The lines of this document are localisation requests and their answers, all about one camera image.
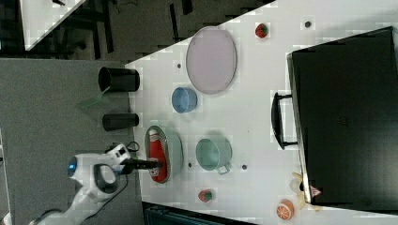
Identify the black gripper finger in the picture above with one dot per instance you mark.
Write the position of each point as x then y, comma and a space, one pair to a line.
149, 162
148, 168

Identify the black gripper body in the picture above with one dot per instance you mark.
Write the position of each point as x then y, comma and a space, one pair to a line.
128, 166

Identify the red plush ketchup bottle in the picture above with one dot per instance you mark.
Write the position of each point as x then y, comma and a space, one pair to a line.
156, 152

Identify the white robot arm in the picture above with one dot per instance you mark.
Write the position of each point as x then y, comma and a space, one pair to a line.
98, 176

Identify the small black cup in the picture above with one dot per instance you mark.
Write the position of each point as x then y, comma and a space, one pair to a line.
116, 121

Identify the toy strawberry near edge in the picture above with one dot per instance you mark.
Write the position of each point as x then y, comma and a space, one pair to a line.
205, 195

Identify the mint green mug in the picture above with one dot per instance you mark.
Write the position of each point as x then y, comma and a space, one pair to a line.
214, 153

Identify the blue bowl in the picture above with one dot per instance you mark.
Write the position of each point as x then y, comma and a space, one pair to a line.
184, 100

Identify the large black cup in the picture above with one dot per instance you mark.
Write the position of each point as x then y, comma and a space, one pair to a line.
118, 79

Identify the pale pink round plate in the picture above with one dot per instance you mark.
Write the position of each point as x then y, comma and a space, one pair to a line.
211, 60

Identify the toy orange half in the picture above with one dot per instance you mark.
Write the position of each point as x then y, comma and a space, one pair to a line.
285, 210

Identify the peeled toy banana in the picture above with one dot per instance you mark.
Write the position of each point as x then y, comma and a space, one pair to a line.
295, 184

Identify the toy strawberry near plate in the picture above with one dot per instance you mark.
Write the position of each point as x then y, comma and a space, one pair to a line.
261, 30

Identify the black toaster oven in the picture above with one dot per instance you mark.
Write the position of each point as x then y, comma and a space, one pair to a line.
344, 96

